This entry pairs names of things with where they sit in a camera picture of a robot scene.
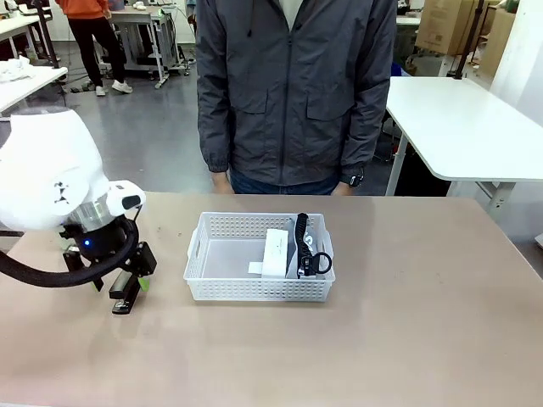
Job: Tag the person's left hand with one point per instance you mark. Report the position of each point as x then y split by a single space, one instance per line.
343 189

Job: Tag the large white table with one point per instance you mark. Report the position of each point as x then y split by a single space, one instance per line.
458 127

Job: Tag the white side table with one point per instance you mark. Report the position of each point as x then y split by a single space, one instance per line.
25 91

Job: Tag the black tripod pole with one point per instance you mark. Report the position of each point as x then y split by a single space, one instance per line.
46 36

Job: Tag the black stapler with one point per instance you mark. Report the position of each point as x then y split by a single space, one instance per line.
125 297

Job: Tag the tall narrow cardboard box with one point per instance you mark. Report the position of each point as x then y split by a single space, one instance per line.
498 38

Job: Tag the white perforated plastic basket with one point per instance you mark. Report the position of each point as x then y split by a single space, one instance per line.
254 290

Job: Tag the black slanted stand pole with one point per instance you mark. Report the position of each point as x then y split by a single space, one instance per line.
468 42

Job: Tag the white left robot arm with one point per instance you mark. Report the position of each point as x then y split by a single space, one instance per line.
51 161

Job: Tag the person's right forearm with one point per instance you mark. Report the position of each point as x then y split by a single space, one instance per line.
212 127

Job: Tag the white desk with black edge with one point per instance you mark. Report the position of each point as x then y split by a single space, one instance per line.
17 23

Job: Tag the person's left forearm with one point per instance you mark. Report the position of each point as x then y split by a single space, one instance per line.
367 127

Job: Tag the large cardboard box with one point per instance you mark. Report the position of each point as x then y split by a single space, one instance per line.
445 25

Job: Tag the white crumpled cloth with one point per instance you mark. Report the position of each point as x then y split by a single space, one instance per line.
15 70

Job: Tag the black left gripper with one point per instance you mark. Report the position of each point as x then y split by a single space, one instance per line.
91 250

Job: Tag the white rectangular box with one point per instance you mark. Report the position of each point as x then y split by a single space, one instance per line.
275 254

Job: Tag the blue jeans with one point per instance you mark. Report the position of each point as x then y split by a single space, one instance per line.
263 186

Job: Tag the metal frame workbench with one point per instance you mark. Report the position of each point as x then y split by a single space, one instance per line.
144 25

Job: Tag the blue bin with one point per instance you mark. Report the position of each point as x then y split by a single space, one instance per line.
401 71

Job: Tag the small white paper tag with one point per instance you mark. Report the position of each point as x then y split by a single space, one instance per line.
254 268

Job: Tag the person in grey jacket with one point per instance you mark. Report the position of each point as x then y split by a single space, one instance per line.
292 106

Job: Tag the black wrist watch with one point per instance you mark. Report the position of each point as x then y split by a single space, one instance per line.
356 180

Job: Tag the person's right hand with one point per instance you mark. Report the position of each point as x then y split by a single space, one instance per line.
221 182

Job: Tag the person in orange top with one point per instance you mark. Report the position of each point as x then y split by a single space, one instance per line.
85 8

